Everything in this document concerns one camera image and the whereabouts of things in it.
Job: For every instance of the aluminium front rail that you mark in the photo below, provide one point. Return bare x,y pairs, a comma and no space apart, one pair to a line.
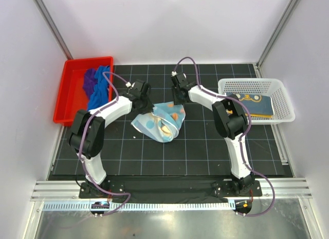
65,196

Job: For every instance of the yellow tiger hello towel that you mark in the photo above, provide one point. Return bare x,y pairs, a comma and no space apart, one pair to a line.
257,105

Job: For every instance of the red plastic bin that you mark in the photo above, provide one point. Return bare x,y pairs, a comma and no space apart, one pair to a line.
71,95

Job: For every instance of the white plastic mesh basket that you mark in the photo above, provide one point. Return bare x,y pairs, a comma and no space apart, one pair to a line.
274,88

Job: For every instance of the black grid cutting mat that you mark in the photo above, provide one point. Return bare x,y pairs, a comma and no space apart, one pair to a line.
197,150

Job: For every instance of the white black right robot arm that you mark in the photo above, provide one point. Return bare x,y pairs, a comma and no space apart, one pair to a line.
230,122

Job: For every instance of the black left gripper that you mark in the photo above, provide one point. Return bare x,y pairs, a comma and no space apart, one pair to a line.
148,109

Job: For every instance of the aluminium corner post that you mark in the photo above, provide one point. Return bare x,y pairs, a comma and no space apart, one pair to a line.
53,28
290,8

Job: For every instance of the right aluminium corner post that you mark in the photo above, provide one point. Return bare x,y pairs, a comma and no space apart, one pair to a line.
290,8

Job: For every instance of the pastel striped towel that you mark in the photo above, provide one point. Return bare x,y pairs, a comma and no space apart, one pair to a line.
163,123

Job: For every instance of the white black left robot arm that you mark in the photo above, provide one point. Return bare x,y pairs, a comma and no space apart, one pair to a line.
88,128

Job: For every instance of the purple towel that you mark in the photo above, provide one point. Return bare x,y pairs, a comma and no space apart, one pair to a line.
89,82

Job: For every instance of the blue towel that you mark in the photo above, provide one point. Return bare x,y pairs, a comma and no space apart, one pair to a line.
99,94

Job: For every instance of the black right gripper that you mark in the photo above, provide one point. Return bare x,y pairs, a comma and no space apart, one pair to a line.
177,101

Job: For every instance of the left aluminium corner post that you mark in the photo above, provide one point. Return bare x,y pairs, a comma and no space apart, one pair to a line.
53,28

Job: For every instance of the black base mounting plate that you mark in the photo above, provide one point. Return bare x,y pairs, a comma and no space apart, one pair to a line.
172,185

